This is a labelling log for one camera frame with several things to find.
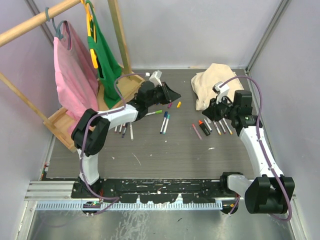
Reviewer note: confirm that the teal cap marker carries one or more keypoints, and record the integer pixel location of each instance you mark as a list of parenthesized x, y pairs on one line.
[(166, 124)]

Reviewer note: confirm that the dark purple marker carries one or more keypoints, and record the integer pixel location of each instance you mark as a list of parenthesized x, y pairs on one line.
[(124, 130)]

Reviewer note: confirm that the beige cloth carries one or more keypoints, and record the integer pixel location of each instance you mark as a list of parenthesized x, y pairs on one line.
[(203, 82)]

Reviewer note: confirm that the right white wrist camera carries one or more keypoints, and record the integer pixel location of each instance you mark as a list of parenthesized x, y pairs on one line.
[(221, 89)]

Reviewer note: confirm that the white grey marker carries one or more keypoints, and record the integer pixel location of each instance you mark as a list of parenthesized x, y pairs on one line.
[(131, 131)]

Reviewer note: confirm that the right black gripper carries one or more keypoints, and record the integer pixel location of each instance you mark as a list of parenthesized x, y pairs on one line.
[(215, 106)]

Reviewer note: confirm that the green shirt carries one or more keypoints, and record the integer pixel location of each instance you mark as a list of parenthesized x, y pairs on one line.
[(108, 68)]

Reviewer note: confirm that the slotted cable duct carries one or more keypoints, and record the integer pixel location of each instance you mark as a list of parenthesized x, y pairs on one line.
[(85, 205)]

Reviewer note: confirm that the wooden clothes rack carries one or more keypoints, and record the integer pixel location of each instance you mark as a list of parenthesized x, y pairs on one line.
[(60, 123)]

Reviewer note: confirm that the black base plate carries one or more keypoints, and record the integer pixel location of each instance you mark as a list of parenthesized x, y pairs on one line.
[(160, 191)]

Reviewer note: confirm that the orange cap marker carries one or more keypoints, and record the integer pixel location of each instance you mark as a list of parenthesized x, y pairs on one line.
[(217, 128)]

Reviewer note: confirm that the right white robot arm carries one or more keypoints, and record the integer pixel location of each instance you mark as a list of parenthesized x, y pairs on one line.
[(270, 192)]

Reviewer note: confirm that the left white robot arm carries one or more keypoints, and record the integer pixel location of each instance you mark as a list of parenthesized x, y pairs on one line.
[(90, 133)]

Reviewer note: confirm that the pink pen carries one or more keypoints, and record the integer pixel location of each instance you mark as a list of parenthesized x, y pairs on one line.
[(196, 131)]

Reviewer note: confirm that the pink shirt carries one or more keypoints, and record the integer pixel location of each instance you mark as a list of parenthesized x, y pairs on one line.
[(76, 78)]

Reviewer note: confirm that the yellow clothes hanger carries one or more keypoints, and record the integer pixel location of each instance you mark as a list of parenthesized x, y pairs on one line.
[(91, 31)]

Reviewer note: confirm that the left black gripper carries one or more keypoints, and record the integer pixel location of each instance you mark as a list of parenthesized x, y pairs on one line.
[(169, 95)]

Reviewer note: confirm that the orange black highlighter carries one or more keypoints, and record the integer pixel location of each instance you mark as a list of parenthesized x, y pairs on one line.
[(204, 128)]

